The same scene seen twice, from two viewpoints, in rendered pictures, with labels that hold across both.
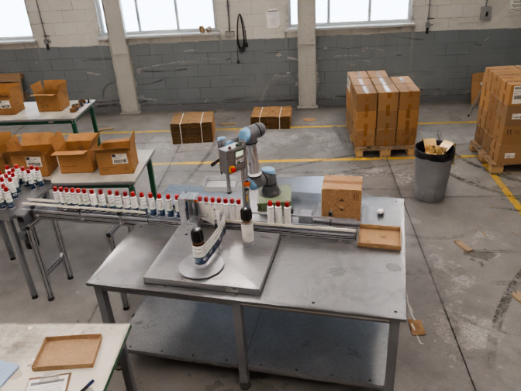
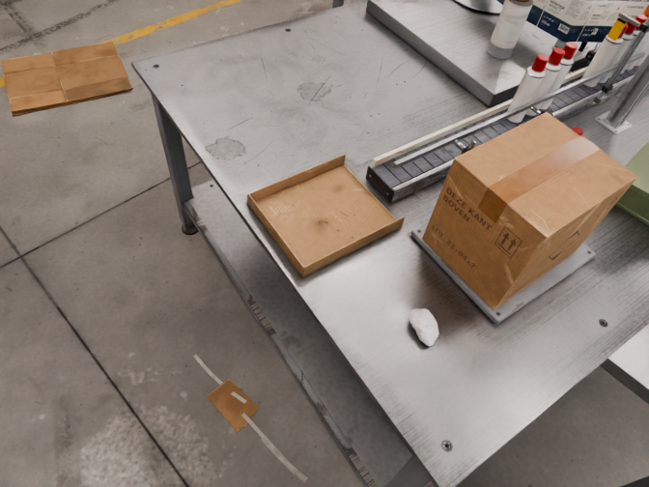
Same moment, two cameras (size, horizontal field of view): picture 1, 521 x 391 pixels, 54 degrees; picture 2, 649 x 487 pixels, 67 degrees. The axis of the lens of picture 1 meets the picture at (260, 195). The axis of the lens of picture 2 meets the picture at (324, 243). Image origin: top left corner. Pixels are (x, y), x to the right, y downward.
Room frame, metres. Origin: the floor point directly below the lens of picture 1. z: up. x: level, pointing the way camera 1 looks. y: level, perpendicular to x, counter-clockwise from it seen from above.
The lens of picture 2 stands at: (3.62, -1.52, 1.77)
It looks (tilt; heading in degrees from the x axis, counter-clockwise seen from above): 53 degrees down; 125
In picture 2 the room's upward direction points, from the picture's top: 8 degrees clockwise
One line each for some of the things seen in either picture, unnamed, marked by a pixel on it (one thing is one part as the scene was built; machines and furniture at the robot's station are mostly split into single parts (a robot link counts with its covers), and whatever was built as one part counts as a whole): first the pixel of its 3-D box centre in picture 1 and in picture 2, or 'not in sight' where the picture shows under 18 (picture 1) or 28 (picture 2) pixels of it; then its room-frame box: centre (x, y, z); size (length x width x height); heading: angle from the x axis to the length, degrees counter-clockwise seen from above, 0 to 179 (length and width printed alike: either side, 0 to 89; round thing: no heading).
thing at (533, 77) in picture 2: (287, 214); (527, 89); (3.33, -0.19, 0.98); 0.05 x 0.05 x 0.20
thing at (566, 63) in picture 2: (270, 212); (555, 76); (3.36, -0.07, 0.98); 0.05 x 0.05 x 0.20
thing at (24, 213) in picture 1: (26, 230); not in sight; (3.80, 2.02, 0.71); 0.15 x 0.12 x 0.34; 165
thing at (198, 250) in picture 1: (198, 247); not in sight; (2.87, 0.43, 1.04); 0.09 x 0.09 x 0.29
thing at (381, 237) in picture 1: (379, 236); (325, 210); (3.15, -0.85, 0.85); 0.30 x 0.26 x 0.04; 75
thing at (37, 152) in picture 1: (32, 154); not in sight; (4.86, 2.28, 0.97); 0.45 x 0.38 x 0.37; 178
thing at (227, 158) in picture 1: (232, 158); not in sight; (3.52, 0.19, 1.38); 0.17 x 0.10 x 0.19; 130
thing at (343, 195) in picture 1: (342, 197); (520, 210); (3.53, -0.64, 0.99); 0.30 x 0.24 x 0.27; 76
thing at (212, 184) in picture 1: (220, 183); not in sight; (3.93, 0.33, 0.97); 0.27 x 0.20 x 0.05; 84
